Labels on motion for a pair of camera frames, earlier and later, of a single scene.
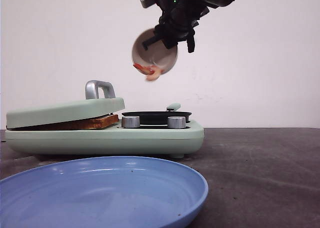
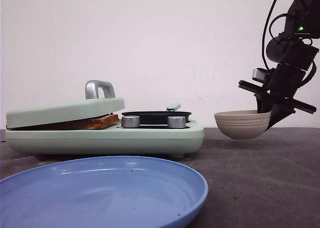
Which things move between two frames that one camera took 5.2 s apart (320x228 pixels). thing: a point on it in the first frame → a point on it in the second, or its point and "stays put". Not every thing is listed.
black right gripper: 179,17 → 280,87
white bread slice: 85,123 stays put
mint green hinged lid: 100,100 stays put
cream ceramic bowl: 156,55 → 243,124
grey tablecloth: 256,177 stays put
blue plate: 101,192 stays put
